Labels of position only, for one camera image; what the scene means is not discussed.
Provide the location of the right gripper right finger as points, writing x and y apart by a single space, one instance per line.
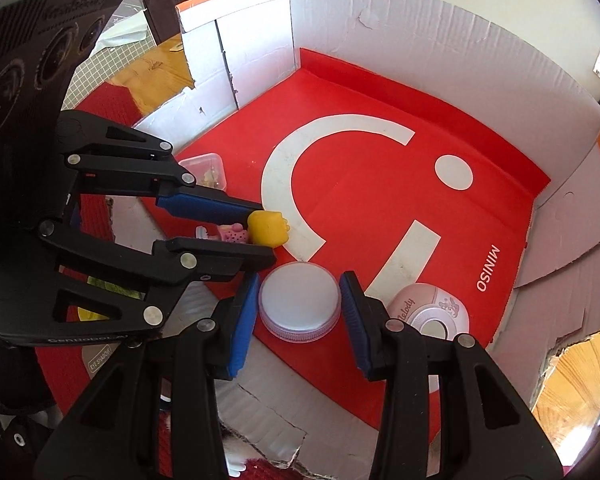
487 431

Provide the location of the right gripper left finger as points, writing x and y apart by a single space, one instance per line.
112 430

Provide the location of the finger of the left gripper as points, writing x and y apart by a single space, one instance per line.
82 290
105 158

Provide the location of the grey earbuds case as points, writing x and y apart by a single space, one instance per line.
96 355

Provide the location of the yellow pink toy figure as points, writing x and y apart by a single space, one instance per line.
264 228

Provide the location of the red knitted table cloth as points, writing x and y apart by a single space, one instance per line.
63 367

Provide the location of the pink round compact case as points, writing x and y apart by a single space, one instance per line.
431 310

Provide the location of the small clear plastic box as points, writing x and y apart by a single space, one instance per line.
208 169

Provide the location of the orange white cardboard box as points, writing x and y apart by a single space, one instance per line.
237 50

